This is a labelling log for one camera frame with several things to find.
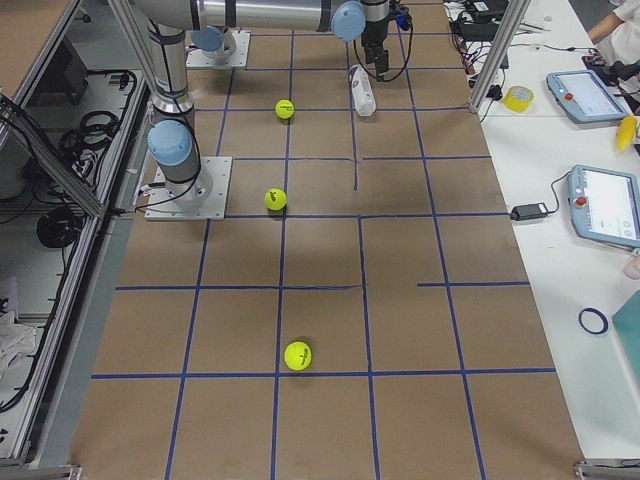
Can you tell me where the tennis ball near arm base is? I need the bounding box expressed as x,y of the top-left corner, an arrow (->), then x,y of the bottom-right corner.
264,188 -> 288,212

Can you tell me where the tennis ball middle row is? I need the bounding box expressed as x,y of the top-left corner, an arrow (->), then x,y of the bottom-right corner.
274,99 -> 295,120

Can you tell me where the tennis ball near front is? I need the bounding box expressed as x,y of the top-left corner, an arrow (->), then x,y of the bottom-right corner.
284,340 -> 312,372

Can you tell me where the yellow tape roll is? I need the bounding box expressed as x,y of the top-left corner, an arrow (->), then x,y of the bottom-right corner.
503,85 -> 535,113

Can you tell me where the far teach pendant tablet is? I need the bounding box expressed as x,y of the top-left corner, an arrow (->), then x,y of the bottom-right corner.
546,70 -> 627,123

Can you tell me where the teach pendant tablet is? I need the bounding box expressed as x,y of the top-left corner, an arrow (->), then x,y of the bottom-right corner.
567,165 -> 639,249
546,70 -> 627,123

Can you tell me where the black power adapter brick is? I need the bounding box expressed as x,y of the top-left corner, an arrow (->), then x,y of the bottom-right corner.
509,202 -> 550,221

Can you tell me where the yellow corn toy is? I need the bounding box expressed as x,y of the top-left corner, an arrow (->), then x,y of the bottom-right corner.
615,115 -> 639,153

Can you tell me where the near teach pendant tablet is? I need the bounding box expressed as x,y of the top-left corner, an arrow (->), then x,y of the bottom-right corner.
567,165 -> 639,249

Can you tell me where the teal box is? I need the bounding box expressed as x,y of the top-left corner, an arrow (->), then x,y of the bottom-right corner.
612,291 -> 639,399

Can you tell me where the crumpled white cloth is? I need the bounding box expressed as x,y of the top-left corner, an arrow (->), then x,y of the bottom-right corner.
1,311 -> 37,376

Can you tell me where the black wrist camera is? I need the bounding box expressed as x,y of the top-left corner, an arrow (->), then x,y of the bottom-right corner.
390,4 -> 413,32

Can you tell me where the aluminium frame post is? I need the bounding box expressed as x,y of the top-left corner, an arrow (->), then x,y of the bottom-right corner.
468,0 -> 530,113

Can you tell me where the blue tape ring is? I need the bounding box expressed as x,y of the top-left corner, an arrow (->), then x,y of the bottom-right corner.
578,307 -> 609,335

